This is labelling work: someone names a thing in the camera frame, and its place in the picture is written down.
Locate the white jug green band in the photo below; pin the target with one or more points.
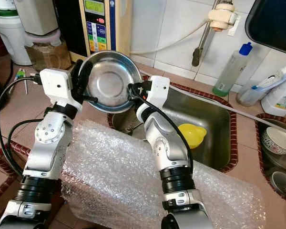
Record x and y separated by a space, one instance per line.
12 43

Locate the clear plastic cup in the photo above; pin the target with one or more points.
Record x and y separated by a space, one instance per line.
250 95

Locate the patterned ceramic bowl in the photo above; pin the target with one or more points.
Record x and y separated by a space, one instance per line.
277 139

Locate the black hanging tray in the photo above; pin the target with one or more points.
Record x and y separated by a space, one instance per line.
274 24

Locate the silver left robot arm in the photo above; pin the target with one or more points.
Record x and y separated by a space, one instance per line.
50 152

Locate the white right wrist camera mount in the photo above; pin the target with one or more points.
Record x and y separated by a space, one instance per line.
159 90

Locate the grey plastic container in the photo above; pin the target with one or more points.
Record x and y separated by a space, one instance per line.
35 16

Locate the white detergent bottle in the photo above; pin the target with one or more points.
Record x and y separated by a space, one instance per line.
281 100

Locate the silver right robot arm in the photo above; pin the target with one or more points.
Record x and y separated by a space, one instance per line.
167 148

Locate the cream faucet diverter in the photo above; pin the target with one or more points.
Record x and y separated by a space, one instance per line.
221 16

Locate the white toothpaste tube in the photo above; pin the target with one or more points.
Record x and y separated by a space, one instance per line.
276 76

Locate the large steel sink basin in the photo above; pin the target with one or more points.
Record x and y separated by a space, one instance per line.
209 129

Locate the small grey cup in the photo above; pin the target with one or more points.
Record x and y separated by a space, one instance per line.
283 183

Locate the cream water ionizer machine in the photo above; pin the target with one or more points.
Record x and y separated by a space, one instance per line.
123 28

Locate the clear bubble wrap sheet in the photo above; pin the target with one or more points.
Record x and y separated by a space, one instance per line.
114 181

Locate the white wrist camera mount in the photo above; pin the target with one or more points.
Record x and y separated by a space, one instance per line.
159 90
57 88

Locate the yellow plastic bowl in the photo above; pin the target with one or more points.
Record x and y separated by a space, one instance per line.
193 133

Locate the grey metal faucet pipe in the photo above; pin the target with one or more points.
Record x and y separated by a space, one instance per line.
196 58

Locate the small steel sink basin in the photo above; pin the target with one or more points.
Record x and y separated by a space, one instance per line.
268 164

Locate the dish soap bottle blue cap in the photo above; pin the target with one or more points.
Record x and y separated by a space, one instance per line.
232 71

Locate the white tongs green hinge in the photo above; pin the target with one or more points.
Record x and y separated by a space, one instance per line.
21 73

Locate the jar of brown powder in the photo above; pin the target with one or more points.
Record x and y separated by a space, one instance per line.
47 59

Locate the shallow steel bowl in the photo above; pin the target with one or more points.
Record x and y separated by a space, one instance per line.
112 81

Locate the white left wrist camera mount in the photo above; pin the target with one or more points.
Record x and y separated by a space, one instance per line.
57 88

